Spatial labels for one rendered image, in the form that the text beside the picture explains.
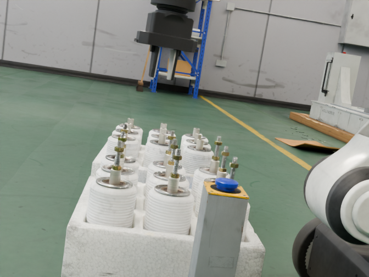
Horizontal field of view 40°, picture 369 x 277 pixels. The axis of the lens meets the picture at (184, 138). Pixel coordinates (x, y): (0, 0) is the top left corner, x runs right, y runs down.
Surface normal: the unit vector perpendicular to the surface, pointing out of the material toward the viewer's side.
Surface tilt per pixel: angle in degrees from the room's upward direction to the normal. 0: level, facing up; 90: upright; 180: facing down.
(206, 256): 90
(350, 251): 46
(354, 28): 90
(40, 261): 0
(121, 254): 90
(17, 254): 0
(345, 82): 66
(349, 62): 90
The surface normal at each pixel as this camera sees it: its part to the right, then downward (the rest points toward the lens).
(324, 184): -0.87, -0.46
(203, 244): 0.07, 0.17
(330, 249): -0.98, -0.13
